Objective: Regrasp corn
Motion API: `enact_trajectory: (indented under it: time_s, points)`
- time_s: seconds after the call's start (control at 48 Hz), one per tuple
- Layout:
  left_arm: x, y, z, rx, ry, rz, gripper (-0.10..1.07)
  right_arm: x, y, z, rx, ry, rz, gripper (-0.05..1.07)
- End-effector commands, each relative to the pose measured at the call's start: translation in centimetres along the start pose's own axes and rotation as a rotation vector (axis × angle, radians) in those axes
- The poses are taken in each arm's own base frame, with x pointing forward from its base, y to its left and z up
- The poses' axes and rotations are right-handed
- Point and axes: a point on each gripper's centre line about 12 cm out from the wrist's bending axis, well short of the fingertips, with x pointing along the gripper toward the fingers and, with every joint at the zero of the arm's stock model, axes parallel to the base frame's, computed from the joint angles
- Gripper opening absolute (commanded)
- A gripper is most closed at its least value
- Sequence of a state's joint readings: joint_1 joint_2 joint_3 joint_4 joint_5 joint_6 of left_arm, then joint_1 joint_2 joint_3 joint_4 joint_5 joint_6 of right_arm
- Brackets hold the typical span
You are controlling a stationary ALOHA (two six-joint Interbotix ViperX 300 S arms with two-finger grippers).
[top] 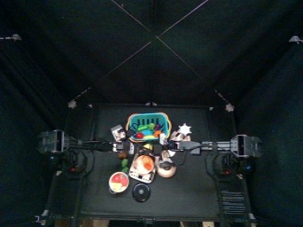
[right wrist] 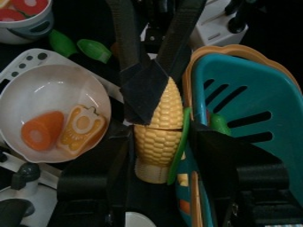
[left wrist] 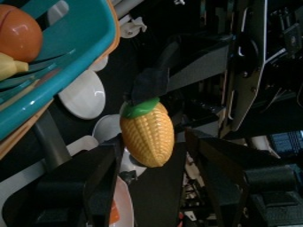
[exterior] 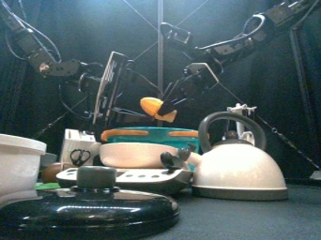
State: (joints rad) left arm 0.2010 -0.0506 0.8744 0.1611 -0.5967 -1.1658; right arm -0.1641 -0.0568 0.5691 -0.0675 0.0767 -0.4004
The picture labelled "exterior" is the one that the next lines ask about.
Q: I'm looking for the yellow toy corn cob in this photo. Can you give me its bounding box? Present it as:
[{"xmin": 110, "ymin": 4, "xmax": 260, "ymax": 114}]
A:
[{"xmin": 140, "ymin": 97, "xmax": 178, "ymax": 124}]

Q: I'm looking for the teal basket with orange rim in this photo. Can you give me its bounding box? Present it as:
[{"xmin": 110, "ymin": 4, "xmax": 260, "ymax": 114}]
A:
[{"xmin": 99, "ymin": 126, "xmax": 212, "ymax": 155}]

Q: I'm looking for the white utensil rack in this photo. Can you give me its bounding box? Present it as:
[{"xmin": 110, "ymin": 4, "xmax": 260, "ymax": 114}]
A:
[{"xmin": 226, "ymin": 102, "xmax": 259, "ymax": 146}]

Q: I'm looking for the white toy knife block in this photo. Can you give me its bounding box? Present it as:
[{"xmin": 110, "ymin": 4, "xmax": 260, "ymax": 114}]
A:
[{"xmin": 61, "ymin": 128, "xmax": 103, "ymax": 172}]

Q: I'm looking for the brown toy food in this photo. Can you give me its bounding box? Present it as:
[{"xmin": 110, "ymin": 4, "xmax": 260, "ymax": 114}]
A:
[{"xmin": 42, "ymin": 161, "xmax": 66, "ymax": 184}]

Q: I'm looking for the white toy pot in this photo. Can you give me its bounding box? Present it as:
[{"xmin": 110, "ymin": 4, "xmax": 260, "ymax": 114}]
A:
[{"xmin": 0, "ymin": 133, "xmax": 49, "ymax": 208}]

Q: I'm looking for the black glossy pot lid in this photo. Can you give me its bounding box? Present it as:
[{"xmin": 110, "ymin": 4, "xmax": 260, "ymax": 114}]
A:
[{"xmin": 0, "ymin": 165, "xmax": 182, "ymax": 240}]

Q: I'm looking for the grey vertical frame pole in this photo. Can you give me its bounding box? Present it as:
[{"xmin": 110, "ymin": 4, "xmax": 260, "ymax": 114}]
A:
[{"xmin": 157, "ymin": 0, "xmax": 166, "ymax": 128}]

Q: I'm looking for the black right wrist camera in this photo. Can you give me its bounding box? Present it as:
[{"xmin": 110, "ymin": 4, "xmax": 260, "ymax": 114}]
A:
[{"xmin": 160, "ymin": 21, "xmax": 194, "ymax": 45}]

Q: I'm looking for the thin diagonal brace wire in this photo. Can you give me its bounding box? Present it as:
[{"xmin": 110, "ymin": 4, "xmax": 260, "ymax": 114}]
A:
[
  {"xmin": 31, "ymin": 0, "xmax": 212, "ymax": 140},
  {"xmin": 122, "ymin": 0, "xmax": 321, "ymax": 172}
]

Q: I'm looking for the cream toy kettle black handle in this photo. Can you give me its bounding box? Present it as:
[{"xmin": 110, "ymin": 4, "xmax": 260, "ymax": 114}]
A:
[{"xmin": 186, "ymin": 111, "xmax": 291, "ymax": 202}]

